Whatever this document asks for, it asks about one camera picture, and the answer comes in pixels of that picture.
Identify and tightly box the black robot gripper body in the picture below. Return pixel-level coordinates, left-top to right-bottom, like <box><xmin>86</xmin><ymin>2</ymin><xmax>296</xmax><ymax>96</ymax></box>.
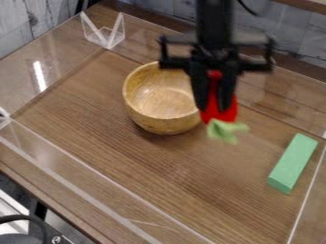
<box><xmin>158</xmin><ymin>32</ymin><xmax>276</xmax><ymax>72</ymax></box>

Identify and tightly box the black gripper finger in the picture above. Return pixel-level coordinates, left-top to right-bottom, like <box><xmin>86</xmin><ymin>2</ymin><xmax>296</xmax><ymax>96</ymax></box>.
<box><xmin>189</xmin><ymin>62</ymin><xmax>210</xmax><ymax>111</ymax></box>
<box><xmin>218</xmin><ymin>63</ymin><xmax>238</xmax><ymax>112</ymax></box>

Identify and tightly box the red felt strawberry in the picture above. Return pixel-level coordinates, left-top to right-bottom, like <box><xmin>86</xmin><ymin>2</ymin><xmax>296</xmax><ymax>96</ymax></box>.
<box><xmin>201</xmin><ymin>71</ymin><xmax>250</xmax><ymax>145</ymax></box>

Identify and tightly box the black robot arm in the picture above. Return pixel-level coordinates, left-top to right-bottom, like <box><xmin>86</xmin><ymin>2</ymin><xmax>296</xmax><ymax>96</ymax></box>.
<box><xmin>158</xmin><ymin>0</ymin><xmax>276</xmax><ymax>112</ymax></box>

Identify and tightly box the wooden bowl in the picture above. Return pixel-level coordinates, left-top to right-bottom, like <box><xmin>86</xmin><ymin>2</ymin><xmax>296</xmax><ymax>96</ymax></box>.
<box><xmin>122</xmin><ymin>61</ymin><xmax>202</xmax><ymax>135</ymax></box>

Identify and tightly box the green rectangular block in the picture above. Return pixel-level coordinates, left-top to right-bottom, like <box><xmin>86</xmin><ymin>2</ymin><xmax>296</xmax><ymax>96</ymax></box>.
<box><xmin>266</xmin><ymin>133</ymin><xmax>318</xmax><ymax>194</ymax></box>

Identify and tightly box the black metal table leg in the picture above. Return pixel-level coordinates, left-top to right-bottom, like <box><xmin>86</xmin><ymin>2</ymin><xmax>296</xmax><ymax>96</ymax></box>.
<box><xmin>30</xmin><ymin>199</ymin><xmax>47</xmax><ymax>221</ymax></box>

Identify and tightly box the clear acrylic corner bracket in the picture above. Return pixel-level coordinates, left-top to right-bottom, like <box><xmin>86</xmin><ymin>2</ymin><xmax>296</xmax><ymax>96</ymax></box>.
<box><xmin>80</xmin><ymin>11</ymin><xmax>125</xmax><ymax>50</ymax></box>

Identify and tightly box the black cable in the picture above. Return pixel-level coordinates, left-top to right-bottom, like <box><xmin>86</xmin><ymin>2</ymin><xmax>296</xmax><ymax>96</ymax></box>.
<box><xmin>0</xmin><ymin>214</ymin><xmax>48</xmax><ymax>244</ymax></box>

